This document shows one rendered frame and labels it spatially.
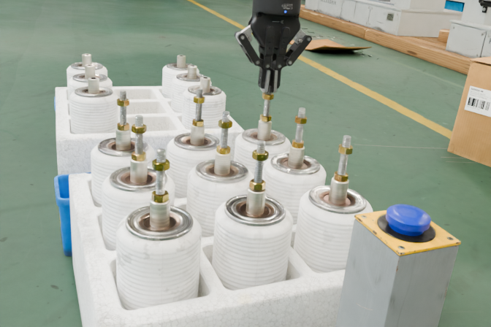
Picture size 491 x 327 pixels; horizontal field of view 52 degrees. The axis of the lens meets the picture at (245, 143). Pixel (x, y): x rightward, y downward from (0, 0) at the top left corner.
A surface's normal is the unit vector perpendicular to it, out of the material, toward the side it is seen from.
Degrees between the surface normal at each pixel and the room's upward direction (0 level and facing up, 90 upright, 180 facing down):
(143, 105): 90
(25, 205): 0
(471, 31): 90
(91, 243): 0
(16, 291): 0
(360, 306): 90
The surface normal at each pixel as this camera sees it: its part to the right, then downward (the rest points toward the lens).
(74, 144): 0.33, 0.36
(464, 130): -0.77, 0.15
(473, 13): -0.95, 0.04
